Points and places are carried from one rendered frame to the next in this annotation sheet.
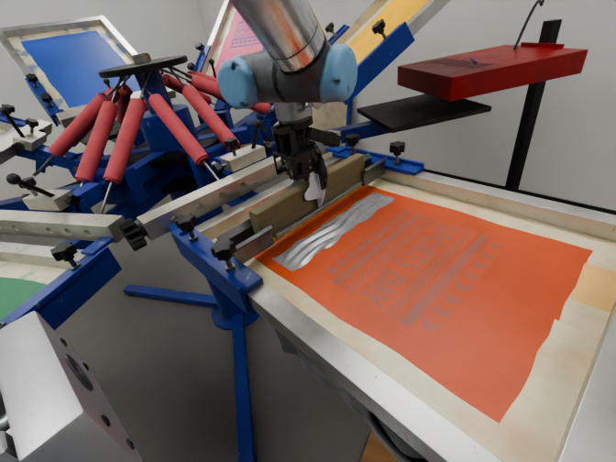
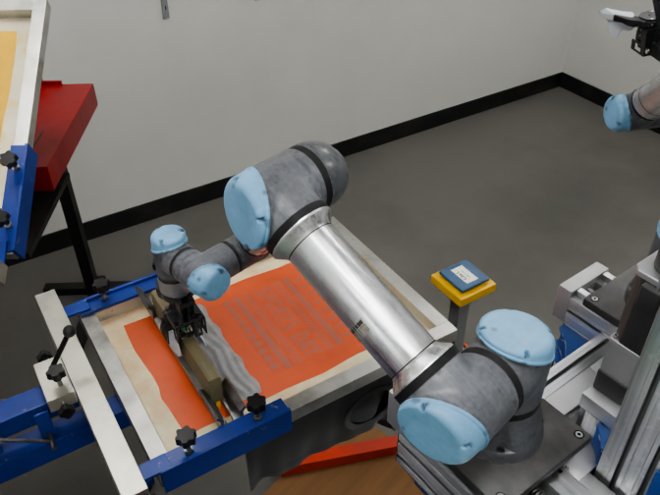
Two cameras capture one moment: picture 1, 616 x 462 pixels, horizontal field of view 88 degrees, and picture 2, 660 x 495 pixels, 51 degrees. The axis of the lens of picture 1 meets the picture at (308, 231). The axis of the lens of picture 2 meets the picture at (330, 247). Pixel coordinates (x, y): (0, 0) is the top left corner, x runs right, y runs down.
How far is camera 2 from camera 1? 1.39 m
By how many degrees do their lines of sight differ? 66
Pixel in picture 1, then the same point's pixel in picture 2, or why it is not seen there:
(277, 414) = not seen: outside the picture
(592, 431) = (420, 303)
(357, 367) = (372, 363)
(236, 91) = (222, 287)
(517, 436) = not seen: hidden behind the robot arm
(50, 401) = not seen: hidden behind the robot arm
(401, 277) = (302, 332)
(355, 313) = (322, 363)
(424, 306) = (332, 330)
